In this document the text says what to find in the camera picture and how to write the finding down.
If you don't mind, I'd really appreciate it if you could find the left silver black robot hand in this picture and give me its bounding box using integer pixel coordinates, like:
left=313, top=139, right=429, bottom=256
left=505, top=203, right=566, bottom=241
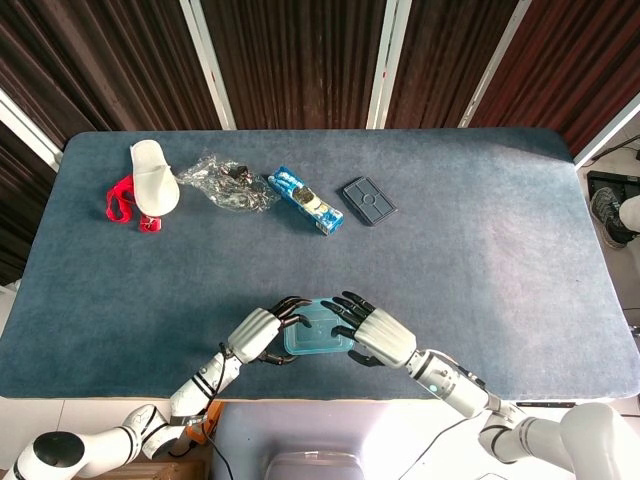
left=227, top=295, right=315, bottom=367

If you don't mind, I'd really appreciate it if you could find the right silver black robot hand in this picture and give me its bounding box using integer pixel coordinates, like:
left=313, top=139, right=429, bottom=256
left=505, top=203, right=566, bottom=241
left=319, top=291, right=419, bottom=371

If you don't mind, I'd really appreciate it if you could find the clear plastic food container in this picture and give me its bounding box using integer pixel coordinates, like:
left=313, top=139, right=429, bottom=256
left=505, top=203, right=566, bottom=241
left=283, top=295, right=359, bottom=358

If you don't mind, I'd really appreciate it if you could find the blue snack package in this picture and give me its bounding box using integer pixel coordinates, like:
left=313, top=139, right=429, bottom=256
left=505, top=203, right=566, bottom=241
left=266, top=166, right=346, bottom=237

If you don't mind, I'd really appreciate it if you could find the blue carpet table cloth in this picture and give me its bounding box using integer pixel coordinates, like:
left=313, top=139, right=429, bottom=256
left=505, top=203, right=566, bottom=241
left=0, top=128, right=640, bottom=402

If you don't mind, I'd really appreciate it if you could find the orange plastic object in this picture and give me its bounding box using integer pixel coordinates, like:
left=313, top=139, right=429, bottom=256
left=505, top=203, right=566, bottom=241
left=186, top=401, right=224, bottom=447

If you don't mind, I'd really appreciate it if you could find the grey robot torso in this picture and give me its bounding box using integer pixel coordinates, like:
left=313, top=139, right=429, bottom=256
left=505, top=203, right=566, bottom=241
left=206, top=399, right=487, bottom=480

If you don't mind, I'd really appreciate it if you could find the crumpled clear plastic bag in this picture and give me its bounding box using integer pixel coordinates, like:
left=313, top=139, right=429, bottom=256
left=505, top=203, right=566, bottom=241
left=175, top=154, right=282, bottom=214

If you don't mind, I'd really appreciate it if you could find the white slipper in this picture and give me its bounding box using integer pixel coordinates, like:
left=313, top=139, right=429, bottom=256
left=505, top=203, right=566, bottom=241
left=129, top=139, right=182, bottom=218

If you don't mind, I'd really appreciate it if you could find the dark grey sneaker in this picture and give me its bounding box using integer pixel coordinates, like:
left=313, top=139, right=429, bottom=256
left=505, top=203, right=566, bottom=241
left=589, top=186, right=627, bottom=249

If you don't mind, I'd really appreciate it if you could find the white trouser leg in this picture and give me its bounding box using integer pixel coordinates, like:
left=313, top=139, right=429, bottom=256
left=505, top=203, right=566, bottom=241
left=618, top=194, right=640, bottom=237

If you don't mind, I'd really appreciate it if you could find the black flat floor device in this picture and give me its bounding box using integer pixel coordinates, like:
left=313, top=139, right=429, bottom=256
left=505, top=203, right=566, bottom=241
left=586, top=169, right=640, bottom=202

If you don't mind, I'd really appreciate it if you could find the dark brown curtain panel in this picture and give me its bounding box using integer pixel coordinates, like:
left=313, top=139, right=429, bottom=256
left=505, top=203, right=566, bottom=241
left=0, top=0, right=222, bottom=286
left=198, top=0, right=390, bottom=132
left=387, top=0, right=522, bottom=131
left=471, top=0, right=640, bottom=157

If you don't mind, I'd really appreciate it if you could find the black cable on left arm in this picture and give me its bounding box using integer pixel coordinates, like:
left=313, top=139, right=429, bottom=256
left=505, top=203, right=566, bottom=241
left=199, top=341, right=236, bottom=480

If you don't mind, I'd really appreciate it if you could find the black printed arm strap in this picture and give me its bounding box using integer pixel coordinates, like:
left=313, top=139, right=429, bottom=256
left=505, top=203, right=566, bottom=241
left=166, top=411, right=209, bottom=430

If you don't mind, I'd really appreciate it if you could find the red ribbon strap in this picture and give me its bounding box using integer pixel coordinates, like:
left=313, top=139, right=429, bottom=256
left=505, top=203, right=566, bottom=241
left=104, top=174, right=164, bottom=234

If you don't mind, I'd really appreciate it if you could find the white frame post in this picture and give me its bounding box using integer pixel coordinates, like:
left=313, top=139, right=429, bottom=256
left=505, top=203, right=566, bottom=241
left=573, top=91, right=640, bottom=167
left=179, top=0, right=238, bottom=132
left=0, top=88, right=64, bottom=172
left=366, top=0, right=413, bottom=131
left=458, top=0, right=534, bottom=129

